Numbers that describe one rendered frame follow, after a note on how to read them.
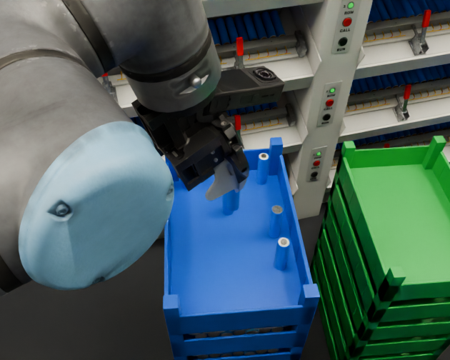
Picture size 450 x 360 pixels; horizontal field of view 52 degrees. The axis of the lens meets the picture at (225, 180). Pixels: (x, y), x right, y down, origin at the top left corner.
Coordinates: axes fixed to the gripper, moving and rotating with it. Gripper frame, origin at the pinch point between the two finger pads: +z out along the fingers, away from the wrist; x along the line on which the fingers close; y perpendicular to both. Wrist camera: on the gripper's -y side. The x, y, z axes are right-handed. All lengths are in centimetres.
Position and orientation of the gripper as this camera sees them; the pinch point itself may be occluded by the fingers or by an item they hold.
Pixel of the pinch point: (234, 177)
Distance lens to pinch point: 62.7
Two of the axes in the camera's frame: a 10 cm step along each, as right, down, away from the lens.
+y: -7.9, 5.8, -1.8
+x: 5.7, 6.1, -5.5
